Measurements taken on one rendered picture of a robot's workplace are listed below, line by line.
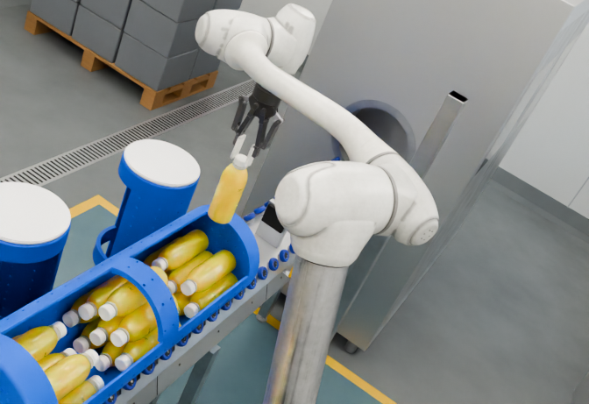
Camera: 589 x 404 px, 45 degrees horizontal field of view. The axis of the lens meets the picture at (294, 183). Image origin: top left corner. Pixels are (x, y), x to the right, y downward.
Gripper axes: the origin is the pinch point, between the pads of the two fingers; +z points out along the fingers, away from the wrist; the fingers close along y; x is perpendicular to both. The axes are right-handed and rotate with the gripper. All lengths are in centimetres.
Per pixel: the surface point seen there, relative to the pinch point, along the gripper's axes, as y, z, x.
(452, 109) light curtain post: -34, -17, -63
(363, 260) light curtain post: -33, 49, -64
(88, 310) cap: 5, 37, 42
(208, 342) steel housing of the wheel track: -13, 62, 1
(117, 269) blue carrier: 5.2, 27.0, 35.2
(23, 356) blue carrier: -1, 26, 71
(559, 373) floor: -143, 149, -236
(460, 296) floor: -72, 149, -248
